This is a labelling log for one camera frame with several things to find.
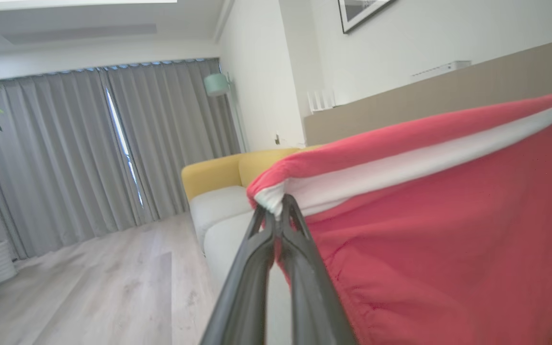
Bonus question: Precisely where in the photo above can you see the mint shade floor lamp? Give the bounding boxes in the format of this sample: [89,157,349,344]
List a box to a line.
[203,72,250,154]

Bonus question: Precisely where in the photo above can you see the white router with antennas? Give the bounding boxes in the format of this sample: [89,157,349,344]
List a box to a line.
[306,89,337,114]

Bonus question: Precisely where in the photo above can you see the black framed wall picture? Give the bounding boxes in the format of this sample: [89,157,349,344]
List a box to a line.
[337,0,398,34]

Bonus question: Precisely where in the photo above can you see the red basketball shorts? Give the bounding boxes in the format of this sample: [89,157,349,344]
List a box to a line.
[246,93,552,345]

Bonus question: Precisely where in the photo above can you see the grey window curtain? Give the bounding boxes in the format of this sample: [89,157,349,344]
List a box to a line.
[101,58,242,223]
[0,67,154,259]

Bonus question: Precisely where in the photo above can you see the yellow sofa backrest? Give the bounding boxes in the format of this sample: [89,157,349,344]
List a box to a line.
[182,145,324,202]

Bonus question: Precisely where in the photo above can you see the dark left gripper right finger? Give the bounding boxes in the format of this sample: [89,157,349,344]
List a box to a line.
[278,194,358,345]

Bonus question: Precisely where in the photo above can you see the large grey sofa cushion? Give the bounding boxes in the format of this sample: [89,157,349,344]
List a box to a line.
[203,211,552,345]

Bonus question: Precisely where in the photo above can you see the small grey sofa cushion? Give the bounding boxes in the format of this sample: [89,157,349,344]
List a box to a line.
[190,186,253,251]

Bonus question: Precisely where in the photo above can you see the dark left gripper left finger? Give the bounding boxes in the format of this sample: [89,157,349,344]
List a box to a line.
[199,207,276,345]

